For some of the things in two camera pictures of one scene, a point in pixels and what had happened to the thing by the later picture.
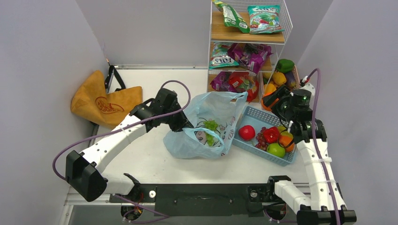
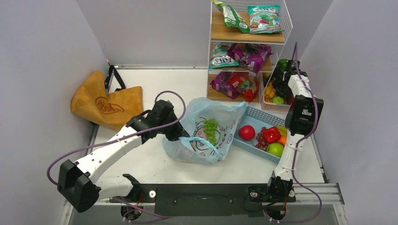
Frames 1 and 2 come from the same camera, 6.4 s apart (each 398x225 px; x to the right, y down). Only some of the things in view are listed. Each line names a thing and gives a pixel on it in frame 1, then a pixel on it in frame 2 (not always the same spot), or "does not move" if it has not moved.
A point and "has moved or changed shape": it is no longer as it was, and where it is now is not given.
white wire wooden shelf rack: x=246 y=38 does not move
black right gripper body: x=282 y=109 → x=282 y=89
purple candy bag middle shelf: x=251 y=56 does not move
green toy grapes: x=211 y=124 does not move
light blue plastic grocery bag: x=215 y=116 has moved or changed shape
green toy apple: x=275 y=148 does not move
